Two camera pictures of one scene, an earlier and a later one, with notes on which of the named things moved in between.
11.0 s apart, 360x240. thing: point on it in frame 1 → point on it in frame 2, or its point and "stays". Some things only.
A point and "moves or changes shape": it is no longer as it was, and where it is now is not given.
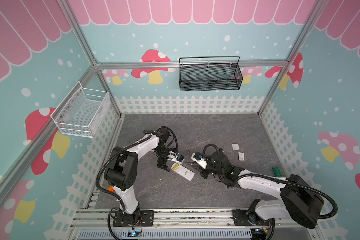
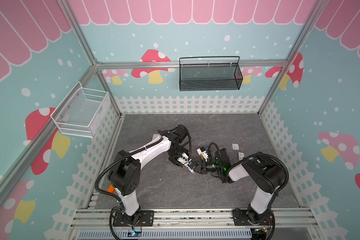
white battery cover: [235, 147] stays
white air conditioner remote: [182, 171] moves or changes shape
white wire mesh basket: [81, 113] stays
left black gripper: [163, 161] → [175, 161]
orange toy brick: [110, 188] stays
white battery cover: [241, 156] stays
